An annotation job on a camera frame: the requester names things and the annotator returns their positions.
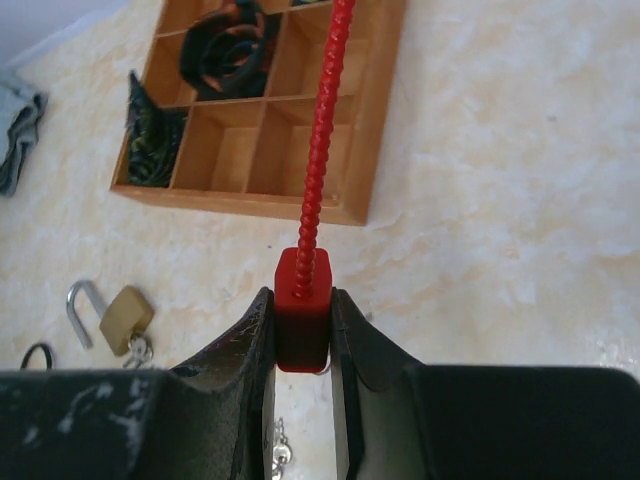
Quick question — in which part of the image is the brass padlock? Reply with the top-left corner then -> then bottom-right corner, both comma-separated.
65,279 -> 154,357

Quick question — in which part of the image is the black cable lock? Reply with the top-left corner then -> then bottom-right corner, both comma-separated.
20,342 -> 54,370

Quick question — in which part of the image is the red cable lock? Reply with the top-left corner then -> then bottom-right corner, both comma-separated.
274,1 -> 355,373

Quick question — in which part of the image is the black red coiled strap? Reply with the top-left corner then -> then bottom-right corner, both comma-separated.
178,0 -> 284,101

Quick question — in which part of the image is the silver key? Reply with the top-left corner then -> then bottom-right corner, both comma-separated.
123,334 -> 154,369
271,417 -> 293,480

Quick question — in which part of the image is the dark crumpled strap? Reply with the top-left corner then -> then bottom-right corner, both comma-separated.
122,69 -> 189,190

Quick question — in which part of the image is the blue folded cloth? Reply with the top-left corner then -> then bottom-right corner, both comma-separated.
1,70 -> 48,197

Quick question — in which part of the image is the wooden compartment tray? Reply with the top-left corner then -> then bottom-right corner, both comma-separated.
111,1 -> 406,225

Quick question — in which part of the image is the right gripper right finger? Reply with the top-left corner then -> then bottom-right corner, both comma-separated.
330,289 -> 639,479

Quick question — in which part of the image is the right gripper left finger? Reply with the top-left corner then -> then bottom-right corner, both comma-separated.
1,288 -> 275,479

